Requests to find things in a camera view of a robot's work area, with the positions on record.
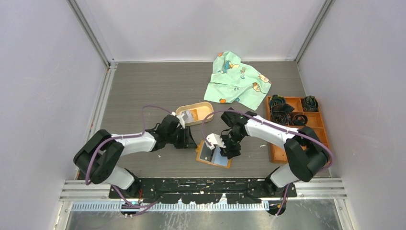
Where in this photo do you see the beige oval tray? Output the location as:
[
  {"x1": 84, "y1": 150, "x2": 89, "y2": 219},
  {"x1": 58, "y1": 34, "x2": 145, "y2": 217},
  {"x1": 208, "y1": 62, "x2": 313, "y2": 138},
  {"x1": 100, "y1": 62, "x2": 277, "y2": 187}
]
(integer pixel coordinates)
[{"x1": 175, "y1": 102, "x2": 214, "y2": 126}]

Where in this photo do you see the black ring in organizer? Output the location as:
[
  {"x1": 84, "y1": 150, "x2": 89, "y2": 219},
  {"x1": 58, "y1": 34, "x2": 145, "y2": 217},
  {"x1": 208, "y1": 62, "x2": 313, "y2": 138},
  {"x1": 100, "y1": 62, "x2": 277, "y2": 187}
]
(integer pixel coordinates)
[{"x1": 292, "y1": 114, "x2": 308, "y2": 127}]

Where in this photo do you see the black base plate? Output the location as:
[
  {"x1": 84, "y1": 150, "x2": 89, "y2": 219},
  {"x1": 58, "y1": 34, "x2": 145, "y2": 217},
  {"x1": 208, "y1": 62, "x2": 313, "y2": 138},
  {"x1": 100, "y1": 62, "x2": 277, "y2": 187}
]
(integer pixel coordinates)
[{"x1": 106, "y1": 176, "x2": 297, "y2": 204}]

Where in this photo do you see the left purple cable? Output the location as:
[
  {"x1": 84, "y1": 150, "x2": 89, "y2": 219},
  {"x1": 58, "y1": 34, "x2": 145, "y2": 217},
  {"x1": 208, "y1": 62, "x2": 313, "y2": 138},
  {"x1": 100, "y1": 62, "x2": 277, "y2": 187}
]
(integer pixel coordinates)
[{"x1": 84, "y1": 105, "x2": 177, "y2": 218}]

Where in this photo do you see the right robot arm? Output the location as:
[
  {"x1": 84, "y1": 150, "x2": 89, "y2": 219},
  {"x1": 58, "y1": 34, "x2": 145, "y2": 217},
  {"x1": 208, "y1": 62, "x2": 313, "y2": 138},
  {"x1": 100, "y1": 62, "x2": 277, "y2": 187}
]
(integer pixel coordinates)
[{"x1": 220, "y1": 109, "x2": 332, "y2": 197}]

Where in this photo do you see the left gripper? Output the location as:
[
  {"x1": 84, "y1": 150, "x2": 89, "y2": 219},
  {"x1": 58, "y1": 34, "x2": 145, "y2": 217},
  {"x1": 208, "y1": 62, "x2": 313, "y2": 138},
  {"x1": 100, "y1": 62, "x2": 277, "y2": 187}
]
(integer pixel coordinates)
[{"x1": 166, "y1": 126, "x2": 197, "y2": 149}]

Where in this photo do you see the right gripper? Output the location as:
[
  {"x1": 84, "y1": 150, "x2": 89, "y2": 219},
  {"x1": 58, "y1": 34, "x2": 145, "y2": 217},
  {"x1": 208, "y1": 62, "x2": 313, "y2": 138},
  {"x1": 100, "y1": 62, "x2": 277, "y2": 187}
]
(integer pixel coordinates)
[{"x1": 215, "y1": 130, "x2": 245, "y2": 160}]

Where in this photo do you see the orange compartment organizer box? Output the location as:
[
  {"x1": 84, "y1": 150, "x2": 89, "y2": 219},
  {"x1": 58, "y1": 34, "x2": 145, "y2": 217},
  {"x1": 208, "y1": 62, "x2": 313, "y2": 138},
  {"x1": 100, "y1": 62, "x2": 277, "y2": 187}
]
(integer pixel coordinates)
[{"x1": 265, "y1": 95, "x2": 329, "y2": 148}]

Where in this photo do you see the green cartoon cloth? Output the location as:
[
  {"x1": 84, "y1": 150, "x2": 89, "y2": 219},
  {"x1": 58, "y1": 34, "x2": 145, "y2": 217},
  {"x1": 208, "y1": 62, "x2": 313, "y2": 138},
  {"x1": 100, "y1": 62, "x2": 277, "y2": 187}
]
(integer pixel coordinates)
[{"x1": 204, "y1": 51, "x2": 271, "y2": 111}]

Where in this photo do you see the dark coiled strap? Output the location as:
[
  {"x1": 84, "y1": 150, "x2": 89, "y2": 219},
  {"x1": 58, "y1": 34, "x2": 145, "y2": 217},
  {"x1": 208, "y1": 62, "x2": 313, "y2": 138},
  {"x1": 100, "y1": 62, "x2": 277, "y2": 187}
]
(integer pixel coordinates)
[{"x1": 269, "y1": 94, "x2": 295, "y2": 125}]

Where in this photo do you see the black credit card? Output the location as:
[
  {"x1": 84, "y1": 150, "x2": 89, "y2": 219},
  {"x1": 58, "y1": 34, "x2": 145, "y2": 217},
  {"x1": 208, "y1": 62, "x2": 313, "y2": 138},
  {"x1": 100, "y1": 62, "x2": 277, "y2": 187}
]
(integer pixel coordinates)
[{"x1": 199, "y1": 146, "x2": 213, "y2": 162}]

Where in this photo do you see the dark bundle in corner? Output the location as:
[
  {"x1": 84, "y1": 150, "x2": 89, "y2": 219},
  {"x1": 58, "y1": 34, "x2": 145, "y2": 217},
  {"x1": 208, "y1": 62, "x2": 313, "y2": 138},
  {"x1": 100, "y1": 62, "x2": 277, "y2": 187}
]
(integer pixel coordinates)
[{"x1": 302, "y1": 95, "x2": 319, "y2": 112}]

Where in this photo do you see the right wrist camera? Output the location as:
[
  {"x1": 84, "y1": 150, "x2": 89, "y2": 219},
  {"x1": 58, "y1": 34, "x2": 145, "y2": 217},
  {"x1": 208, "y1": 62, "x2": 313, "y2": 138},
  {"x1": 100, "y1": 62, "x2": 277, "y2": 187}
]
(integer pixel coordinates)
[{"x1": 205, "y1": 133, "x2": 226, "y2": 150}]

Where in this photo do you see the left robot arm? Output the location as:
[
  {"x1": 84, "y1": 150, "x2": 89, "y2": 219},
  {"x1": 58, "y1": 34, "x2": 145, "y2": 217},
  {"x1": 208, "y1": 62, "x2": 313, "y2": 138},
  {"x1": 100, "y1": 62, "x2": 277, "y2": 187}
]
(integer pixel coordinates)
[{"x1": 73, "y1": 114, "x2": 197, "y2": 198}]

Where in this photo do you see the orange leather card holder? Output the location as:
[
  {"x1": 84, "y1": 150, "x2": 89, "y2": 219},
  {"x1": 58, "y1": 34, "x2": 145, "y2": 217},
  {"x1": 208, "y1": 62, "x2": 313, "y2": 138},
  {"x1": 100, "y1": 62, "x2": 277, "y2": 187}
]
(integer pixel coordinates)
[{"x1": 195, "y1": 140, "x2": 231, "y2": 169}]

